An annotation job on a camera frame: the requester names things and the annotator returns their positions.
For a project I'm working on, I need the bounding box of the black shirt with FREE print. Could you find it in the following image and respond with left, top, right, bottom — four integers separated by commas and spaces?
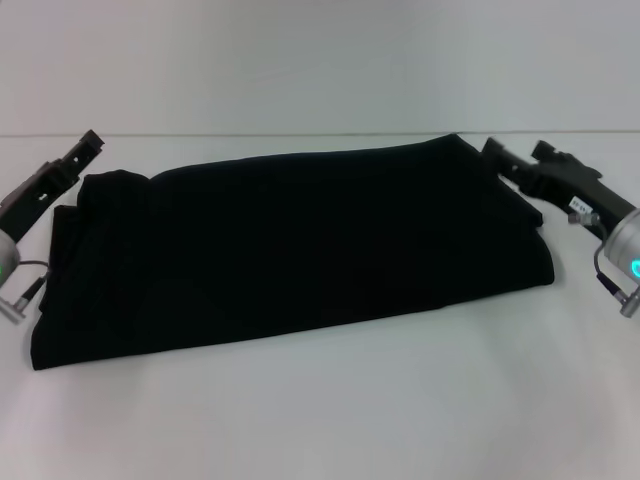
28, 131, 557, 373

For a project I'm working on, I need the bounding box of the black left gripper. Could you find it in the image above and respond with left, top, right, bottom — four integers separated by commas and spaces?
0, 128, 107, 242

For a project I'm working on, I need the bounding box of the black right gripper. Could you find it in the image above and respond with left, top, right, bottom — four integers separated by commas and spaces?
481, 137, 632, 224

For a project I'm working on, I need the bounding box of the left arm cable with plug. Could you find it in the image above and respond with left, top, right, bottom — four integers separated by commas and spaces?
0, 256, 55, 315

